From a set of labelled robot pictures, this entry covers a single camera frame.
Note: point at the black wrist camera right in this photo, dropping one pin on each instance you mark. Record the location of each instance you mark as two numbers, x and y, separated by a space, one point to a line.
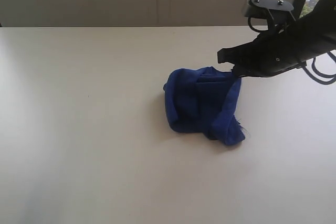
277 14

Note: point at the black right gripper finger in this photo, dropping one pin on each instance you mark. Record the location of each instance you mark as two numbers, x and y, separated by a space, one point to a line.
235 55
247 70

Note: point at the blue towel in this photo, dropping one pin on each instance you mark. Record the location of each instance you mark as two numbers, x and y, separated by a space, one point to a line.
204 101

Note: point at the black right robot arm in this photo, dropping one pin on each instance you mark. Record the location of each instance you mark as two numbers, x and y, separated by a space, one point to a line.
326 3

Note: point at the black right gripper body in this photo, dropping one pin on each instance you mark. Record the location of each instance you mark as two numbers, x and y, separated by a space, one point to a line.
308 37

